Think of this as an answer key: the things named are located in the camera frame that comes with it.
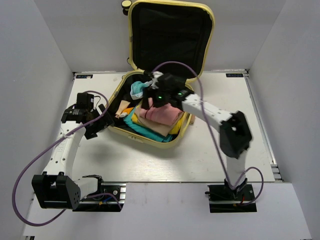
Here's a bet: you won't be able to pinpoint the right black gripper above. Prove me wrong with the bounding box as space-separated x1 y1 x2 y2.
141 85 171 111

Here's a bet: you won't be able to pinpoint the orange sunscreen tube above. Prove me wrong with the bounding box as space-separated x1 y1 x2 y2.
119 107 134 118

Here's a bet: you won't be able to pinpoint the pink striped towel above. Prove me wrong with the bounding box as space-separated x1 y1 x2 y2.
139 97 182 126

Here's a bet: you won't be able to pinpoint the yellow cloth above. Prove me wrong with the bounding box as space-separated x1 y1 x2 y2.
123 106 186 137

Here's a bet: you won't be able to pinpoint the teal cat-ear headphones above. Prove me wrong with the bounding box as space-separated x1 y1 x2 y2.
130 81 151 100

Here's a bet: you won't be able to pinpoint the beige round bottle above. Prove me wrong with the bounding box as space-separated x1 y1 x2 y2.
189 114 196 125

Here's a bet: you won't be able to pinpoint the teal cloth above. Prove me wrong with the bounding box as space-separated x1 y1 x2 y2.
122 106 180 143

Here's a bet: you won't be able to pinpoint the yellow suitcase with black lining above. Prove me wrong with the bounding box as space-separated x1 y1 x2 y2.
108 0 215 149

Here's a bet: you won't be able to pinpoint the beige cosmetic tube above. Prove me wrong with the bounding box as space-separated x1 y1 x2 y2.
115 100 130 119

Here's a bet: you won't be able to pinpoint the beige cloth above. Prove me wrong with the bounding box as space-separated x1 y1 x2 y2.
132 118 175 137

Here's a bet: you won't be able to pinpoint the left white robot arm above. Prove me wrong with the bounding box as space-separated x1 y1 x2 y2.
31 91 114 210

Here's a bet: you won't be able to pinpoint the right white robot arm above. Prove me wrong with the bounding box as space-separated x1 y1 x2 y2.
141 71 252 200

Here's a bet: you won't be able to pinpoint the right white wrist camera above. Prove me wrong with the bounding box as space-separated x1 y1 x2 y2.
144 71 163 90

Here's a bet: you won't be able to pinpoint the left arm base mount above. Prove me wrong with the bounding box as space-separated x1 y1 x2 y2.
73 182 126 213

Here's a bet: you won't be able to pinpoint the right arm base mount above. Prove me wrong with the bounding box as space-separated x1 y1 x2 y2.
205 184 257 214

